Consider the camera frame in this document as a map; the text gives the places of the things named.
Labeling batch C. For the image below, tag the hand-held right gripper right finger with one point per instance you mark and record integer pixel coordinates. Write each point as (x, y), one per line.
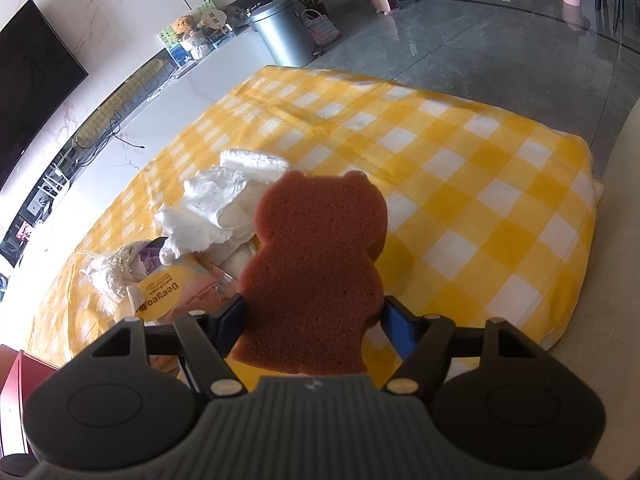
(400, 327)

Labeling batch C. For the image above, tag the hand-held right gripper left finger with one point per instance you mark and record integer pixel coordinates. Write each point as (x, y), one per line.
(231, 322)

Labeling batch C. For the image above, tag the brown bear-shaped sponge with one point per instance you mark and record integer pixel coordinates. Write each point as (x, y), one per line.
(315, 260)

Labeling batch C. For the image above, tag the pink yellow wipes pack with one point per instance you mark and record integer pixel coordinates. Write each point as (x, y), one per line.
(180, 292)

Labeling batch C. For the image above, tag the white crumpled plastic bag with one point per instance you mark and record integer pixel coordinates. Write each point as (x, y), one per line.
(117, 272)

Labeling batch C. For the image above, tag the yellow checkered tablecloth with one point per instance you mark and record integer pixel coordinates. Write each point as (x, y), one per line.
(450, 185)

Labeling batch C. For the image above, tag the white rolled diaper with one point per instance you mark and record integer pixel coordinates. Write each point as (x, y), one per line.
(255, 162)

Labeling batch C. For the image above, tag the red flat box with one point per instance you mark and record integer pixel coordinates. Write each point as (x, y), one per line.
(15, 390)

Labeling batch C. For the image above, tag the white marble television console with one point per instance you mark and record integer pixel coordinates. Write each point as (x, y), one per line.
(150, 110)

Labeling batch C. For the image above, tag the picture book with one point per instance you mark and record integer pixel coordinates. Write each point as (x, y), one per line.
(172, 47)

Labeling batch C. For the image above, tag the brown teddy bear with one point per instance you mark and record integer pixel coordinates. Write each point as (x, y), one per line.
(190, 35)

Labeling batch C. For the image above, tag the silver trash can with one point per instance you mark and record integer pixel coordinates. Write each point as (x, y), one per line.
(280, 30)

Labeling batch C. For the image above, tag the round hand fan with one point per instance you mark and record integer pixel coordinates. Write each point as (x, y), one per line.
(211, 17)

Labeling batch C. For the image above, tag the woven basket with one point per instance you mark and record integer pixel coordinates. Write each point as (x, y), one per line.
(321, 27)

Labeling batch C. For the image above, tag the black wall television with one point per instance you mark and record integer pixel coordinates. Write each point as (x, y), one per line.
(30, 85)

